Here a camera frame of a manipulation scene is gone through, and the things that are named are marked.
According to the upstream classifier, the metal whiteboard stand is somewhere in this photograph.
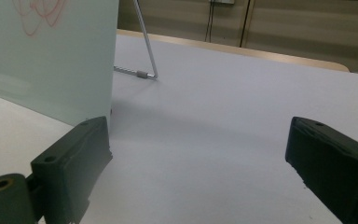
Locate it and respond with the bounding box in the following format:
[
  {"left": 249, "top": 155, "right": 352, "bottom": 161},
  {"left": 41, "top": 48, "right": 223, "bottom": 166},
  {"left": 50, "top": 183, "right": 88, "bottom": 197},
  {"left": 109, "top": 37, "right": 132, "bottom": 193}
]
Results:
[{"left": 113, "top": 0, "right": 159, "bottom": 81}]

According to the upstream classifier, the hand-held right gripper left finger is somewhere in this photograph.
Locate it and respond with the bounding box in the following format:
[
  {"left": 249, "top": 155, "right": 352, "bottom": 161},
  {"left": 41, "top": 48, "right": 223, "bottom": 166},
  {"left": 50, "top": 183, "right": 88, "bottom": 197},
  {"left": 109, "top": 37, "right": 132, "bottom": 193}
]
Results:
[{"left": 30, "top": 116, "right": 114, "bottom": 224}]

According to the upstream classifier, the wooden table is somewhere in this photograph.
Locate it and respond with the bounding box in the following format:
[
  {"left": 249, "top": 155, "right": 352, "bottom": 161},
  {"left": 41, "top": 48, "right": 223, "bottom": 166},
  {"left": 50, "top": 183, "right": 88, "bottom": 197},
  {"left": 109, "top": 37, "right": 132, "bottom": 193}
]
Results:
[{"left": 116, "top": 28, "right": 351, "bottom": 74}]

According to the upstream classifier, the wooden wall strip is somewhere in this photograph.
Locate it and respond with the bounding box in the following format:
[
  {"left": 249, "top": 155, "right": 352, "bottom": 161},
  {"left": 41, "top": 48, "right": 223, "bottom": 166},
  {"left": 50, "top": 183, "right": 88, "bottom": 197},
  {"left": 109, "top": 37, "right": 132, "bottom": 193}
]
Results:
[{"left": 240, "top": 0, "right": 256, "bottom": 49}]

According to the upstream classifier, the white table cover sheet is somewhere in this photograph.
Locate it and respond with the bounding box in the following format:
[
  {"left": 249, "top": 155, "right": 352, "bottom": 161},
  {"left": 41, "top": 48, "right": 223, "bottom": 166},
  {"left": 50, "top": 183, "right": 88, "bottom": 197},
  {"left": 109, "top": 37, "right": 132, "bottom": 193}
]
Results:
[{"left": 0, "top": 33, "right": 358, "bottom": 224}]

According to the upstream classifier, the black wall cable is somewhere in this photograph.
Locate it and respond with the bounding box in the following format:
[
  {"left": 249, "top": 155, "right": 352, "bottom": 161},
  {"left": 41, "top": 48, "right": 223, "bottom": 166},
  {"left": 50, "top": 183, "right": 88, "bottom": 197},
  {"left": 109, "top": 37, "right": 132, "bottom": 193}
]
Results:
[{"left": 204, "top": 0, "right": 213, "bottom": 43}]

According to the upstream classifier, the frosted glass whiteboard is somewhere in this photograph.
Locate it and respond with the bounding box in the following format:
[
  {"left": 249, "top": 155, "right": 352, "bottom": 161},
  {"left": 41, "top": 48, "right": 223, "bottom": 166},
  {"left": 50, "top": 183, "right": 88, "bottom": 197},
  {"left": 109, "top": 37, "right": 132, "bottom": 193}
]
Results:
[{"left": 0, "top": 0, "right": 120, "bottom": 128}]

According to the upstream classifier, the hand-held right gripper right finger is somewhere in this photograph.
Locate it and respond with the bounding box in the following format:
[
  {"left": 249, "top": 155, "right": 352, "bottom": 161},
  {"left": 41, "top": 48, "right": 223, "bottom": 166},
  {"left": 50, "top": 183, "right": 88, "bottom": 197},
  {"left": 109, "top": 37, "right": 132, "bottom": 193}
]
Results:
[{"left": 284, "top": 116, "right": 358, "bottom": 224}]

